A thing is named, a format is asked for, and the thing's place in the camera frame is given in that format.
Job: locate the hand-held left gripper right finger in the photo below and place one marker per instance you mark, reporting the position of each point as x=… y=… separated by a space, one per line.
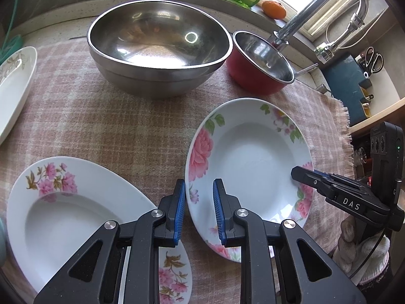
x=218 y=209

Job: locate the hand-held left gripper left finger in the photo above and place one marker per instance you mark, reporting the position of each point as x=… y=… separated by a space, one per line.
x=181 y=209

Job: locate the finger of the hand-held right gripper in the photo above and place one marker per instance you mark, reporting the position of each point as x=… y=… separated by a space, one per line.
x=335 y=196
x=345 y=182

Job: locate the white plate with peony rim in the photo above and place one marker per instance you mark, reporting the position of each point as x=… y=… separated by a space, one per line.
x=253 y=164

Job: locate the white plate with pink flower sprigs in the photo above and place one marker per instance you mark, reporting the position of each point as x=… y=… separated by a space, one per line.
x=63 y=221

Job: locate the red pot with steel interior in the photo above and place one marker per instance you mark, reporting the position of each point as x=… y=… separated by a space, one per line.
x=250 y=76

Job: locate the large stainless steel bowl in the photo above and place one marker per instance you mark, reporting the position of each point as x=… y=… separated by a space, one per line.
x=158 y=38

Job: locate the white plate with leaf pattern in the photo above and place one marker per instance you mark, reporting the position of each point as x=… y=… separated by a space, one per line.
x=15 y=95

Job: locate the person's right hand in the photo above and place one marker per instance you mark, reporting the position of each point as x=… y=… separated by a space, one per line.
x=346 y=237

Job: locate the wooden shelf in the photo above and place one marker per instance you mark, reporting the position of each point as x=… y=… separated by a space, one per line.
x=379 y=115

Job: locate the dark blue knife block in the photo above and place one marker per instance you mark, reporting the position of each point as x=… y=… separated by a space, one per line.
x=345 y=82

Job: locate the metal sink knob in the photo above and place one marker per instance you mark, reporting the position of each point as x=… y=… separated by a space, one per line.
x=324 y=90

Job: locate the pink checked cloth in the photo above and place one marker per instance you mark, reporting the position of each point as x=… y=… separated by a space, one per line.
x=95 y=126

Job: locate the chrome kitchen faucet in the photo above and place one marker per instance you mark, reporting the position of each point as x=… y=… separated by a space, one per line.
x=303 y=14

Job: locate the orange fruit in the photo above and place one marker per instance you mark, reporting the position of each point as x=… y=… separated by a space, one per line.
x=273 y=9

